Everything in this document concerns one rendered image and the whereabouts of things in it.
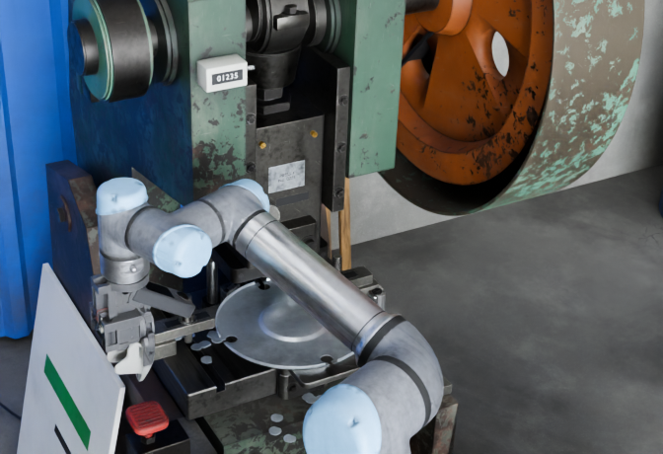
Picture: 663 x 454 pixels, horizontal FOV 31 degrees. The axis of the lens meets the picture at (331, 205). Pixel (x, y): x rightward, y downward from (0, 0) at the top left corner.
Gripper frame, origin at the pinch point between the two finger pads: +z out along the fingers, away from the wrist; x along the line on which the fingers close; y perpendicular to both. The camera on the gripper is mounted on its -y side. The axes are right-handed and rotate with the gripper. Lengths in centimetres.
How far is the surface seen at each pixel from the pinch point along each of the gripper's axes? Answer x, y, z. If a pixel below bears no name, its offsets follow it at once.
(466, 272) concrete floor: -107, -146, 85
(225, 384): -7.9, -18.1, 14.4
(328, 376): 6.8, -31.0, 6.6
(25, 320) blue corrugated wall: -132, -12, 78
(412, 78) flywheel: -32, -70, -27
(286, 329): -7.8, -30.3, 5.9
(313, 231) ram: -11.4, -37.1, -11.1
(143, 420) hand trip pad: 1.6, 1.0, 8.6
